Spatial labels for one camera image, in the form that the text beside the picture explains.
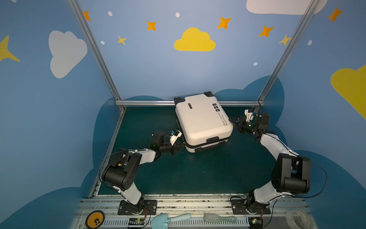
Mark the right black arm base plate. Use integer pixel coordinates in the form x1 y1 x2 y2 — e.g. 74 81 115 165
230 198 271 215

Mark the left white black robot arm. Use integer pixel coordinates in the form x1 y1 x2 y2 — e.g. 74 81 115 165
98 129 185 215

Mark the white hard-shell suitcase black lining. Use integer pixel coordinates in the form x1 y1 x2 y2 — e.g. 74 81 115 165
174 92 234 153

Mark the left aluminium frame post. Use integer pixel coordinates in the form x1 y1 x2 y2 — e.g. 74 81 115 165
67 0 121 102

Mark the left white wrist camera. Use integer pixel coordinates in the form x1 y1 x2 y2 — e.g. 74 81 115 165
169 129 182 146

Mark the right small circuit board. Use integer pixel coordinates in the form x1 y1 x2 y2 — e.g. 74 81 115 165
248 218 264 229

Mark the aluminium frame post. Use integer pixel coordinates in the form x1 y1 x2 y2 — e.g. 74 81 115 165
67 0 121 102
253 0 321 112

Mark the small circuit board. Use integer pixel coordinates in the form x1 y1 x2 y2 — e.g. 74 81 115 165
127 218 145 229
248 218 264 229

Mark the pale green hair brush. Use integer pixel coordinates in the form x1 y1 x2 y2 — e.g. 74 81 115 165
204 213 237 224

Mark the right aluminium frame post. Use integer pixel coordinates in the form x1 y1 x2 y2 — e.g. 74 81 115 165
253 0 321 112

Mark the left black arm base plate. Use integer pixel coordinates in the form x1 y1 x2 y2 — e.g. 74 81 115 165
117 200 157 216

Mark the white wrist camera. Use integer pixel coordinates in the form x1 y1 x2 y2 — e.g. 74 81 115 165
244 109 254 122
169 129 182 146

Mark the teal toy shovel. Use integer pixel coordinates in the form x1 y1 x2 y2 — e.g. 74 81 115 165
151 213 191 229

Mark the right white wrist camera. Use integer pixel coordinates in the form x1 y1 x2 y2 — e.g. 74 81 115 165
244 109 254 122

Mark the orange black round disc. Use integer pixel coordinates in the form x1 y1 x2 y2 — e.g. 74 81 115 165
85 210 105 229

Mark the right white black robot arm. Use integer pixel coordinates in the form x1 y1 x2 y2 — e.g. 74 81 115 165
229 114 311 214

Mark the left small circuit board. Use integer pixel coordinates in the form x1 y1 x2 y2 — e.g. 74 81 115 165
127 218 145 229

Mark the aluminium frame rear crossbar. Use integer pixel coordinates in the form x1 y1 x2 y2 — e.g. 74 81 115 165
115 100 265 107

